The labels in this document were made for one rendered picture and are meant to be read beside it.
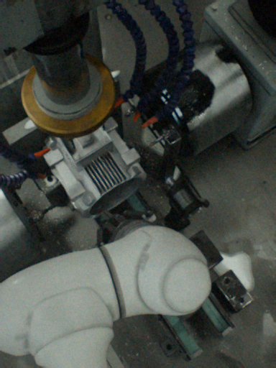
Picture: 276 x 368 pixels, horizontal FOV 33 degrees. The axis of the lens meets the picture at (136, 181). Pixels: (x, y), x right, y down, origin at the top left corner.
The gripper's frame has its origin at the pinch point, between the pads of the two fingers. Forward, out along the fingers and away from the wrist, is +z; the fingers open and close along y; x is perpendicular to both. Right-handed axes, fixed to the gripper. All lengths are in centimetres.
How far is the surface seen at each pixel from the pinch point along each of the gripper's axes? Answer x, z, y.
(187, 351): 40.6, 7.0, -0.1
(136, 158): -4.9, 15.5, -14.5
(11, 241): -5.3, 9.8, 19.8
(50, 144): -17.8, 21.9, 0.7
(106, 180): -4.9, 12.1, -5.2
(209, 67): -14.8, 10.9, -39.7
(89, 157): -11.6, 12.7, -4.7
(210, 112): -6.0, 9.6, -34.3
